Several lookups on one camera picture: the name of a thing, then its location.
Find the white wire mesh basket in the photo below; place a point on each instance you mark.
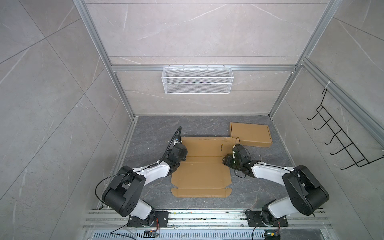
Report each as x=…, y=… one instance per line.
x=197, y=80

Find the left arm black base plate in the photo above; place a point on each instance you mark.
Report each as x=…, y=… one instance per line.
x=157, y=219

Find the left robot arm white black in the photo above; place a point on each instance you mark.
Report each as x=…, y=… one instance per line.
x=124, y=191

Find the brown cardboard box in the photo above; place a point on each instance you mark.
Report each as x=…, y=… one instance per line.
x=251, y=135
x=203, y=174

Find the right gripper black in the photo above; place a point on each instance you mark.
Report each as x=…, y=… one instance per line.
x=227, y=162

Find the aluminium frame profiles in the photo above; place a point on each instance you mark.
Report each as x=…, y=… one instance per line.
x=372, y=126

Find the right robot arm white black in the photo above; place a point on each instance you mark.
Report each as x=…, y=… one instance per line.
x=305, y=192

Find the black wire hook rack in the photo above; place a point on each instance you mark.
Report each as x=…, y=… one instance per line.
x=348, y=146

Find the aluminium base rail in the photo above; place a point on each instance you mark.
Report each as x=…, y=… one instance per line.
x=219, y=224

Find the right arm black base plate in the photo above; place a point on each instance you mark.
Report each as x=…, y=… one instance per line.
x=255, y=218

